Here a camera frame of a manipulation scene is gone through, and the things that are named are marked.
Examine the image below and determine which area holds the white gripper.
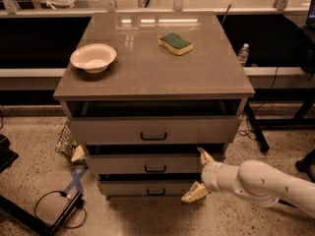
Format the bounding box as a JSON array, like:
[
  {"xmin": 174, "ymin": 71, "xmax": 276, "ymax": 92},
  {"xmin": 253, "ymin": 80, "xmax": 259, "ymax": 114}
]
[{"xmin": 181, "ymin": 147, "xmax": 241, "ymax": 203}]

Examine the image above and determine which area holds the grey drawer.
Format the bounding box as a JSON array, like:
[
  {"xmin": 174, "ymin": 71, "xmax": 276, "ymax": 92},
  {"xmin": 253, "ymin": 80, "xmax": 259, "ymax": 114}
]
[
  {"xmin": 85, "ymin": 144, "xmax": 224, "ymax": 175},
  {"xmin": 69, "ymin": 100, "xmax": 240, "ymax": 145},
  {"xmin": 97, "ymin": 173, "xmax": 201, "ymax": 198}
]

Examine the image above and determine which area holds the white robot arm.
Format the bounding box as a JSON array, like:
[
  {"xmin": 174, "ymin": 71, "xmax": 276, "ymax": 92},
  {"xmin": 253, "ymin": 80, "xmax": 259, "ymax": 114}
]
[{"xmin": 181, "ymin": 147, "xmax": 315, "ymax": 217}]

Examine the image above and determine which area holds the grey top drawer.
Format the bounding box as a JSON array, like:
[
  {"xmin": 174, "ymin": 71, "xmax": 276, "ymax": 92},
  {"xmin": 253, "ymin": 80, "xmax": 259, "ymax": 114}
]
[{"xmin": 69, "ymin": 100, "xmax": 240, "ymax": 145}]

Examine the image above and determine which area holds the grey bottom drawer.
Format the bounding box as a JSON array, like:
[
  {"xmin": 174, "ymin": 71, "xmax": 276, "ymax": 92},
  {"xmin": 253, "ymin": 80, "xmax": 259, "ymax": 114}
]
[{"xmin": 97, "ymin": 173, "xmax": 201, "ymax": 198}]

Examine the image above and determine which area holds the grey drawer cabinet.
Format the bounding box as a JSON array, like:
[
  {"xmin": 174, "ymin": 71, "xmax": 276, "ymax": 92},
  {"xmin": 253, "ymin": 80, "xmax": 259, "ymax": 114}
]
[{"xmin": 52, "ymin": 11, "xmax": 256, "ymax": 201}]

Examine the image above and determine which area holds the black table leg right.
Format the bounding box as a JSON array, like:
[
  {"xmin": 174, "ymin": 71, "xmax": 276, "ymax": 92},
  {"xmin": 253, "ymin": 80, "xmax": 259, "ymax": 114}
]
[{"xmin": 244, "ymin": 102, "xmax": 270, "ymax": 153}]

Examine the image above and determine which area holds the black table leg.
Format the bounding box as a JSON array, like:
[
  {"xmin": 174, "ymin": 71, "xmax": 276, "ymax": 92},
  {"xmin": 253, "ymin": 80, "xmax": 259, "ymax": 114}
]
[
  {"xmin": 244, "ymin": 102, "xmax": 270, "ymax": 153},
  {"xmin": 0, "ymin": 191, "xmax": 85, "ymax": 236}
]

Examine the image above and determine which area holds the black office chair base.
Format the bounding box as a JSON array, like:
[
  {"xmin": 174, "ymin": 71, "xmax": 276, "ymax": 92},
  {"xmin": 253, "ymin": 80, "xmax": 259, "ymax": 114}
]
[{"xmin": 295, "ymin": 148, "xmax": 315, "ymax": 183}]

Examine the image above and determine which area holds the blue tape cross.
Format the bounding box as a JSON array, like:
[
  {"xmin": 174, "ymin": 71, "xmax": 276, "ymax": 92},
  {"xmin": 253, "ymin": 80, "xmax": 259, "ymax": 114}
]
[{"xmin": 64, "ymin": 167, "xmax": 89, "ymax": 194}]

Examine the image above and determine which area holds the clear water bottle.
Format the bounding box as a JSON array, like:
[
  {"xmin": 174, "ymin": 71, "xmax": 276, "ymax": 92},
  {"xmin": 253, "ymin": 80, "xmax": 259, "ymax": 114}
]
[{"xmin": 237, "ymin": 43, "xmax": 249, "ymax": 66}]

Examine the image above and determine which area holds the green yellow sponge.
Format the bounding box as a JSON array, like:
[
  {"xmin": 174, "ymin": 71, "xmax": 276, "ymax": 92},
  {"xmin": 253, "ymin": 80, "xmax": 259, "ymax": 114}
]
[{"xmin": 158, "ymin": 33, "xmax": 193, "ymax": 56}]

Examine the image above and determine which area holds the white plastic bowl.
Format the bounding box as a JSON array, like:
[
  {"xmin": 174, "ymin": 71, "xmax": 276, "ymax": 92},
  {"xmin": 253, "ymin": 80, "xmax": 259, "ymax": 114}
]
[{"xmin": 70, "ymin": 43, "xmax": 117, "ymax": 74}]

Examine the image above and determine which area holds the black table leg left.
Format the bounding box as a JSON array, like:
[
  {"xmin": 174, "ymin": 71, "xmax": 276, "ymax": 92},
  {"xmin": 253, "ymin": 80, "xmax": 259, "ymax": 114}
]
[{"xmin": 0, "ymin": 191, "xmax": 85, "ymax": 236}]

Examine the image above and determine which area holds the black cable on floor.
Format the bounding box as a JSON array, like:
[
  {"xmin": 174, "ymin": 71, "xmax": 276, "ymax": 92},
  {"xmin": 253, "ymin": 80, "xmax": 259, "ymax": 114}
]
[{"xmin": 33, "ymin": 190, "xmax": 89, "ymax": 230}]

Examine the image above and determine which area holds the wire mesh basket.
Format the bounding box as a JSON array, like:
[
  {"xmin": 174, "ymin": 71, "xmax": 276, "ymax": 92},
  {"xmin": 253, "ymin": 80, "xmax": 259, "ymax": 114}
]
[{"xmin": 55, "ymin": 124, "xmax": 86, "ymax": 165}]

